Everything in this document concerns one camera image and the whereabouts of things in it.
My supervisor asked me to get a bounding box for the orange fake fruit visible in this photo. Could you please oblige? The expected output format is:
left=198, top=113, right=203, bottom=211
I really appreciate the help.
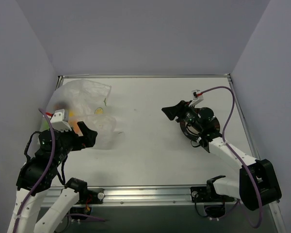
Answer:
left=68, top=119, right=81, bottom=133

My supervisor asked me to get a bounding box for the translucent plastic bag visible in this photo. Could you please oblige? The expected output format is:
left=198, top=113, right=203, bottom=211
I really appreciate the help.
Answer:
left=46, top=79, right=116, bottom=150

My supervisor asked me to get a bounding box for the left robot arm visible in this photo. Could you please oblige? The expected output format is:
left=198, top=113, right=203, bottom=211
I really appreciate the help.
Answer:
left=7, top=121, right=97, bottom=233

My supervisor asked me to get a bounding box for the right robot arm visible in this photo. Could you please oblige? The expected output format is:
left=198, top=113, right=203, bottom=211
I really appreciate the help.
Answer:
left=162, top=100, right=282, bottom=211

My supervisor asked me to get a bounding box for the green fake fruit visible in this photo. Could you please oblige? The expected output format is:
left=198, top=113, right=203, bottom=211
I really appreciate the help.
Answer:
left=40, top=116, right=49, bottom=131

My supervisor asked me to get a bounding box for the dark red fake fruit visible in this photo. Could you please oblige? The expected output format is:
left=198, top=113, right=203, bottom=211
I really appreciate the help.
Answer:
left=53, top=101, right=67, bottom=111

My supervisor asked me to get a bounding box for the black rimmed plate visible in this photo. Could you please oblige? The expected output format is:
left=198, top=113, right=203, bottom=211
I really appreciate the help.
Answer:
left=179, top=107, right=222, bottom=141

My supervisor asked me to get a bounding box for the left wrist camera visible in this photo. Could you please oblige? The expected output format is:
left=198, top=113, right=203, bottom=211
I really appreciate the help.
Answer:
left=50, top=109, right=72, bottom=133

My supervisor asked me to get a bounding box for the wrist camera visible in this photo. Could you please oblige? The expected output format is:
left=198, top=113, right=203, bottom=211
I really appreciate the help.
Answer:
left=50, top=109, right=72, bottom=133
left=189, top=90, right=204, bottom=107

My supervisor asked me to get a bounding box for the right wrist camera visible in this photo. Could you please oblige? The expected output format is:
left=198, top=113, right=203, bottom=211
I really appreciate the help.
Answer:
left=189, top=90, right=204, bottom=107

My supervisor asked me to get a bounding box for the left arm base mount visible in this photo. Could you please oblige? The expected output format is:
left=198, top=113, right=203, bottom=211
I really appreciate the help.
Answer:
left=69, top=186, right=105, bottom=216

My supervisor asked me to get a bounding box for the aluminium front rail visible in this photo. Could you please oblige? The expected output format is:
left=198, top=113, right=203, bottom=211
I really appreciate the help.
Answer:
left=42, top=185, right=236, bottom=207

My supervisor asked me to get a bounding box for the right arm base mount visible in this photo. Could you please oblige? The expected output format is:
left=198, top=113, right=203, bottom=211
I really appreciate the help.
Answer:
left=190, top=186, right=235, bottom=218

